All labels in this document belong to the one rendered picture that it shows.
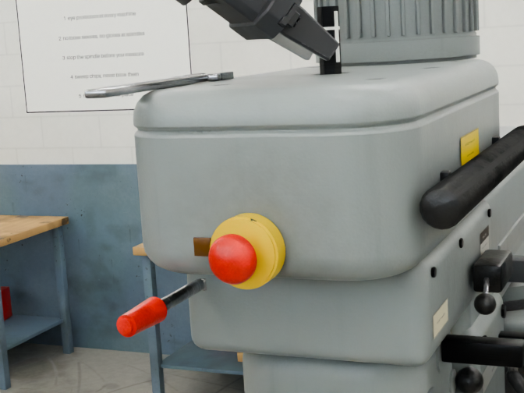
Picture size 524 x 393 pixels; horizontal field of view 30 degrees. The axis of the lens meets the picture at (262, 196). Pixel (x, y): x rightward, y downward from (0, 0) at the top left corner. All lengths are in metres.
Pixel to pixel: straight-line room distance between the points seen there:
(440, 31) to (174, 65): 4.72
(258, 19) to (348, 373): 0.34
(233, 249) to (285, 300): 0.17
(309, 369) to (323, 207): 0.24
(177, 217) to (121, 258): 5.36
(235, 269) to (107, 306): 5.58
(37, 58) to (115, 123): 0.67
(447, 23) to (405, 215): 0.41
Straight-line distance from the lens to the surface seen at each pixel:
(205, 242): 0.82
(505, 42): 5.20
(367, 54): 1.14
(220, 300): 0.94
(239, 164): 0.79
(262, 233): 0.77
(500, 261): 1.05
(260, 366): 0.99
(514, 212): 1.41
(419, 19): 1.13
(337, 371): 0.96
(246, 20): 0.93
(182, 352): 5.49
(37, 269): 6.56
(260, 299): 0.92
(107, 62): 6.04
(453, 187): 0.79
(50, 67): 6.28
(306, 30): 0.94
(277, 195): 0.79
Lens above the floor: 1.93
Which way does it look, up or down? 9 degrees down
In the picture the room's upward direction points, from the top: 3 degrees counter-clockwise
